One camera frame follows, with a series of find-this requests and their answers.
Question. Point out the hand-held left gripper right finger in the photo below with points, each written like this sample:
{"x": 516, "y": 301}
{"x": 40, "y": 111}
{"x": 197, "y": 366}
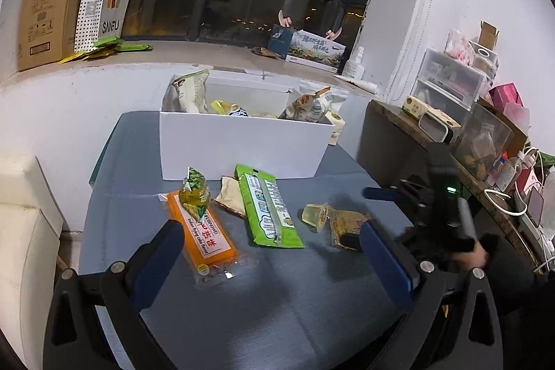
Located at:
{"x": 386, "y": 266}

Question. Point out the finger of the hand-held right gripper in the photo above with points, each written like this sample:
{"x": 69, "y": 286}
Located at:
{"x": 381, "y": 193}
{"x": 350, "y": 242}

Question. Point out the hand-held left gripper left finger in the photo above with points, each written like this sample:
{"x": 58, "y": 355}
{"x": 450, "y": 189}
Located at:
{"x": 158, "y": 261}

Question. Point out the brown cat print packet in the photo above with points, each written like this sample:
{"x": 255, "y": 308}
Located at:
{"x": 347, "y": 222}

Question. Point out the small jelly cup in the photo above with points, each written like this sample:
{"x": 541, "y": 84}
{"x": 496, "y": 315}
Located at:
{"x": 316, "y": 217}

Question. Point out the orange cake packet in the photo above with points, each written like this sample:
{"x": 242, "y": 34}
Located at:
{"x": 203, "y": 235}

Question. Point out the small green pea packet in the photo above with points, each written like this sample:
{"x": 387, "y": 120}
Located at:
{"x": 195, "y": 192}

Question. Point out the long green snack packet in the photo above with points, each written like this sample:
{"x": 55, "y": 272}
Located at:
{"x": 269, "y": 209}

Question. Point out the beige snack packet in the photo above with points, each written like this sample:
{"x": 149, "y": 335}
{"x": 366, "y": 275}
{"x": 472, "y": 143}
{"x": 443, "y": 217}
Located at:
{"x": 227, "y": 196}

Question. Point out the noodle print snack packet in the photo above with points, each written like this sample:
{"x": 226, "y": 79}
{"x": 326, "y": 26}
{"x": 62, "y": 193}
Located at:
{"x": 308, "y": 105}

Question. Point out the white cardboard box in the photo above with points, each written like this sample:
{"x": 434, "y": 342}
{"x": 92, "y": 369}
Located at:
{"x": 243, "y": 149}

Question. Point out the yellow chip packet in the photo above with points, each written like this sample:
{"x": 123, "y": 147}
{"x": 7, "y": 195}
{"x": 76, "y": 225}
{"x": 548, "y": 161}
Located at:
{"x": 227, "y": 109}

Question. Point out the long white snack packet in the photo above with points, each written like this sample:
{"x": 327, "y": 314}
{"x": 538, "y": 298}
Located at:
{"x": 190, "y": 92}

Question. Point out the person's right hand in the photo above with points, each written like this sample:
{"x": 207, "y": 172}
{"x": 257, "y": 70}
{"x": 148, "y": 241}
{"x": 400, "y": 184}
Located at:
{"x": 479, "y": 255}

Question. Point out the small clear bottle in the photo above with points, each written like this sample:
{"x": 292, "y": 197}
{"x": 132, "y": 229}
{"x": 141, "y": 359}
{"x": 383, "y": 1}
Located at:
{"x": 498, "y": 173}

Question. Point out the wooden side shelf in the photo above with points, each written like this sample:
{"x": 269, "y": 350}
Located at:
{"x": 386, "y": 116}

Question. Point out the yellow tissue pack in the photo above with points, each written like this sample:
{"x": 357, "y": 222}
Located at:
{"x": 336, "y": 129}

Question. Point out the clear plastic container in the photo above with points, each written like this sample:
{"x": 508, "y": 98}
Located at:
{"x": 481, "y": 140}

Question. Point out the white and black speaker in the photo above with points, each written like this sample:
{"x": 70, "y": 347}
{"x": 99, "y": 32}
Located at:
{"x": 433, "y": 127}

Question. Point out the grey-blue tablecloth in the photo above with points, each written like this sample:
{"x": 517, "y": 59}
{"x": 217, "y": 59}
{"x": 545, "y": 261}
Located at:
{"x": 269, "y": 287}

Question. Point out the white power strip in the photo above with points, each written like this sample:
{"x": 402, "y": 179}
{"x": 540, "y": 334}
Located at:
{"x": 535, "y": 229}

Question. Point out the small cream tissue pack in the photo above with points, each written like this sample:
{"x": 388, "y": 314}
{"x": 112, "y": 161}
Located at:
{"x": 446, "y": 118}
{"x": 416, "y": 105}

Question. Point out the white charger plug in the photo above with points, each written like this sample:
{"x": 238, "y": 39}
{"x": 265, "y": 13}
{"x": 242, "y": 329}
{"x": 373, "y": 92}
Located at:
{"x": 527, "y": 157}

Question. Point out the clear drawer organizer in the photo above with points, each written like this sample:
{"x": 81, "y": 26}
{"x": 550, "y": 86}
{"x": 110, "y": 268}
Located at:
{"x": 446, "y": 84}

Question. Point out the white plastic bottle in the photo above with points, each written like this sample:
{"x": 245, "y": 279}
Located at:
{"x": 353, "y": 66}

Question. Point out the pink box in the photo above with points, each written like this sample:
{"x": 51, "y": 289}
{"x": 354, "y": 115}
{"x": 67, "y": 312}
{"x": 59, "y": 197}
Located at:
{"x": 505, "y": 93}

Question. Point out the cream leather sofa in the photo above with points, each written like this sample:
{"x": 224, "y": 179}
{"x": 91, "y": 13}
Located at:
{"x": 21, "y": 244}

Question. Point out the landscape print tissue box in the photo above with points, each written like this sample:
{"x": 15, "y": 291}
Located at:
{"x": 312, "y": 49}

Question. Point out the pink floral pouch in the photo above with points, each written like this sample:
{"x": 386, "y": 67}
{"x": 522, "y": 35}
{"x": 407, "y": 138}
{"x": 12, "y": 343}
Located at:
{"x": 459, "y": 47}

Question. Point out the pink hair clip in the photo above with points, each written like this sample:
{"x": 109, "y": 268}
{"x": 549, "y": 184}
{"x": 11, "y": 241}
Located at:
{"x": 334, "y": 34}
{"x": 284, "y": 19}

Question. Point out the dark snack packet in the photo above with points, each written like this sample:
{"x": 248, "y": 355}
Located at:
{"x": 266, "y": 52}

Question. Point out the small open cardboard box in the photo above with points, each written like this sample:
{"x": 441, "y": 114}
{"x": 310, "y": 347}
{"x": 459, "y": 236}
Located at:
{"x": 489, "y": 34}

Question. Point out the pile of green sachets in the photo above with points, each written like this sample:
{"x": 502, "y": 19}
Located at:
{"x": 108, "y": 49}

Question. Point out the brown cardboard box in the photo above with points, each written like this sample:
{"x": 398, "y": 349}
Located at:
{"x": 47, "y": 6}

